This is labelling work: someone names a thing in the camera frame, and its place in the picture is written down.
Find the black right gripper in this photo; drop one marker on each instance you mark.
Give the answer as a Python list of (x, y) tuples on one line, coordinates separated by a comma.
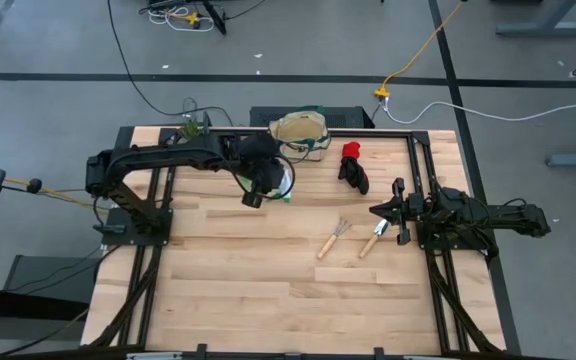
[(410, 210)]

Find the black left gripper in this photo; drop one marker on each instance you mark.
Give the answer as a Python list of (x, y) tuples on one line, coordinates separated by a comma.
[(263, 165)]

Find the green spray bottle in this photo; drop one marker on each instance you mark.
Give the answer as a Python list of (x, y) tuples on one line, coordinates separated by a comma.
[(286, 187)]

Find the red and black gardening gloves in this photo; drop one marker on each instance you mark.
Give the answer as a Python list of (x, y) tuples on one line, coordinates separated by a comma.
[(354, 172)]

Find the beige canvas gardening bag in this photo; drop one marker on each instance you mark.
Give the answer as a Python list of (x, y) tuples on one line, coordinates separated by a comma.
[(302, 130)]

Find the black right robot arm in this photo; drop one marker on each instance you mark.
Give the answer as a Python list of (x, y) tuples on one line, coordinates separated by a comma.
[(478, 212)]

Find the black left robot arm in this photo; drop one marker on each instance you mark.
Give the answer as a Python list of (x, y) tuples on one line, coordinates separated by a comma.
[(168, 155)]

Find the black box behind table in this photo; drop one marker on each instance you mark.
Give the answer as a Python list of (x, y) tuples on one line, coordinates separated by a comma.
[(263, 117)]

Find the potted succulent plant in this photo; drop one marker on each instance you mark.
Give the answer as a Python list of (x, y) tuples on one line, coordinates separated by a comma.
[(189, 131)]

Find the black clamp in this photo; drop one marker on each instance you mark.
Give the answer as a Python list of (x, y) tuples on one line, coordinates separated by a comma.
[(379, 353), (201, 351)]

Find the black stand leg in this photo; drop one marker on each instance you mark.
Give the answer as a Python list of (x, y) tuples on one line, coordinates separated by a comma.
[(215, 20)]

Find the yellow connector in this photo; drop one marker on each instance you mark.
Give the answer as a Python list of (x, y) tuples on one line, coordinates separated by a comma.
[(191, 19)]

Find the black beam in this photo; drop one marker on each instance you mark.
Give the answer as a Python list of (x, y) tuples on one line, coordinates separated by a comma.
[(18, 302)]

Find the black metal table frame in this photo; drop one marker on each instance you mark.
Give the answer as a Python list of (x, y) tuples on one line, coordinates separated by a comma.
[(368, 133)]

